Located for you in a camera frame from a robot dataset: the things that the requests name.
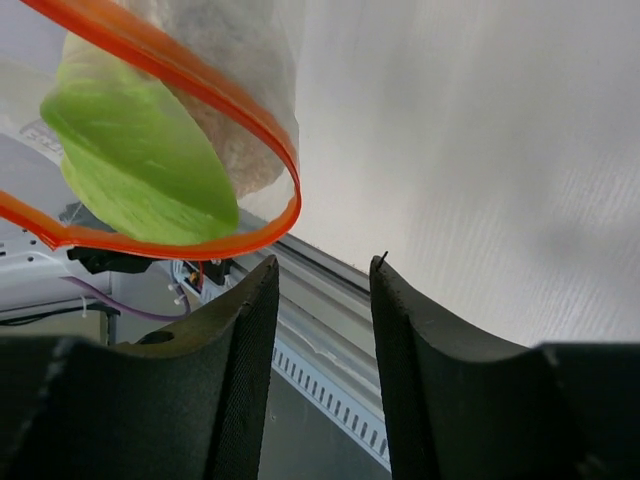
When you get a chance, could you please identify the clear zip bag red zipper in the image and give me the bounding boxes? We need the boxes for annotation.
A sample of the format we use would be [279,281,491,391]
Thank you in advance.
[1,1,304,260]

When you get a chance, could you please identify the white cauliflower green leaves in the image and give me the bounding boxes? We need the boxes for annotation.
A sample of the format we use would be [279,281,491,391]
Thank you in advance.
[39,0,286,246]

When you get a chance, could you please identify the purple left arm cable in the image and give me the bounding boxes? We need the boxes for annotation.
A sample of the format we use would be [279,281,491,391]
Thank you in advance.
[59,274,194,322]

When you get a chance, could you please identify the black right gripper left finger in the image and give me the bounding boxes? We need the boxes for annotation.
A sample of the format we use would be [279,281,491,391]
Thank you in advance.
[1,256,279,479]

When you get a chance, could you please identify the white slotted cable duct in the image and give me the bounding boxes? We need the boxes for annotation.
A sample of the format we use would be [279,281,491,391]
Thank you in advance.
[272,338,391,472]

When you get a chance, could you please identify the aluminium mounting rail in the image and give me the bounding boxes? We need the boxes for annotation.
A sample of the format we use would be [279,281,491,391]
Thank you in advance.
[233,234,383,418]

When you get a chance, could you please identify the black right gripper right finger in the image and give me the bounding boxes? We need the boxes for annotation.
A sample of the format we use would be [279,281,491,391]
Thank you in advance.
[369,256,639,479]

